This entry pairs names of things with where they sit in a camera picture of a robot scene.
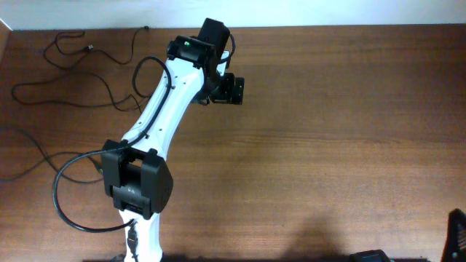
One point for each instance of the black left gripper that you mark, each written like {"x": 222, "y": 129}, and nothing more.
{"x": 228, "y": 96}

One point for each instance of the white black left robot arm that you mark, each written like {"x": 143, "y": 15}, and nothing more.
{"x": 135, "y": 172}

